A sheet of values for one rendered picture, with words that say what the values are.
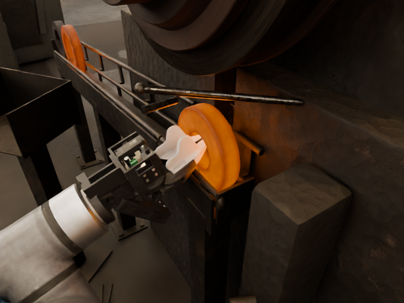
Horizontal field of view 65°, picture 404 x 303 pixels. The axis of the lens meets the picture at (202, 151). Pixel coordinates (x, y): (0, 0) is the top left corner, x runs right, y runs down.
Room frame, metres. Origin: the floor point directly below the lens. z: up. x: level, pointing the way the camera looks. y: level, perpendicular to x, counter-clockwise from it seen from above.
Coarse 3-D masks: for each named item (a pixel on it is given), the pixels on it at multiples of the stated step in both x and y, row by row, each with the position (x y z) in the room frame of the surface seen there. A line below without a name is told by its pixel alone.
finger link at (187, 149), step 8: (184, 136) 0.41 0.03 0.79; (184, 144) 0.40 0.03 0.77; (192, 144) 0.41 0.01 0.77; (200, 144) 0.43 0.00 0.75; (176, 152) 0.40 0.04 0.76; (184, 152) 0.40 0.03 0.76; (192, 152) 0.41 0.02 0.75; (200, 152) 0.42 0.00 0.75; (168, 160) 0.39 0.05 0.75; (176, 160) 0.40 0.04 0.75; (184, 160) 0.40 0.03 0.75; (168, 168) 0.39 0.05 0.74; (176, 168) 0.39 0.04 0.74
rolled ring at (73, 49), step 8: (64, 32) 1.22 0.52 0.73; (72, 32) 1.19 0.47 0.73; (64, 40) 1.27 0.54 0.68; (72, 40) 1.17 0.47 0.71; (64, 48) 1.29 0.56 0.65; (72, 48) 1.16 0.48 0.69; (80, 48) 1.16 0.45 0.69; (72, 56) 1.27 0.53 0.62; (80, 56) 1.16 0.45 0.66; (80, 64) 1.16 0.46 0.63
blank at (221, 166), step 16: (192, 112) 0.45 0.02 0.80; (208, 112) 0.44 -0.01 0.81; (192, 128) 0.45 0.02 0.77; (208, 128) 0.41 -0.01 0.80; (224, 128) 0.41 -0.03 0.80; (208, 144) 0.41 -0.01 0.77; (224, 144) 0.39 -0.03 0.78; (208, 160) 0.46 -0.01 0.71; (224, 160) 0.38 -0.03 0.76; (208, 176) 0.41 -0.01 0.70; (224, 176) 0.38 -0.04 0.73
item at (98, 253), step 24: (0, 72) 0.88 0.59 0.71; (24, 72) 0.84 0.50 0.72; (0, 96) 0.85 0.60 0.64; (24, 96) 0.86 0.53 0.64; (48, 96) 0.71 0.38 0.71; (72, 96) 0.78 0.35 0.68; (0, 120) 0.80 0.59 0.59; (24, 120) 0.63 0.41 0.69; (48, 120) 0.69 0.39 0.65; (72, 120) 0.76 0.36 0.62; (0, 144) 0.66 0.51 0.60; (24, 144) 0.61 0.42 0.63; (24, 168) 0.71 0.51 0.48; (48, 168) 0.73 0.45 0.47; (48, 192) 0.70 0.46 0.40; (96, 264) 0.72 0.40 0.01
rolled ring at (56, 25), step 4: (60, 20) 1.40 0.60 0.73; (52, 24) 1.41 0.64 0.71; (56, 24) 1.35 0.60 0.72; (60, 24) 1.36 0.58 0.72; (52, 28) 1.43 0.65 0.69; (56, 28) 1.36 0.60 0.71; (60, 28) 1.34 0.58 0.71; (56, 32) 1.42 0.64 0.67; (60, 32) 1.32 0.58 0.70; (56, 36) 1.43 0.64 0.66; (60, 36) 1.32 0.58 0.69; (56, 40) 1.43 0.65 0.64; (60, 40) 1.44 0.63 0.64; (60, 44) 1.43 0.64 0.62; (60, 48) 1.42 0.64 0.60; (60, 52) 1.41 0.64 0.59; (64, 52) 1.31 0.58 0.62; (64, 56) 1.33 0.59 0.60
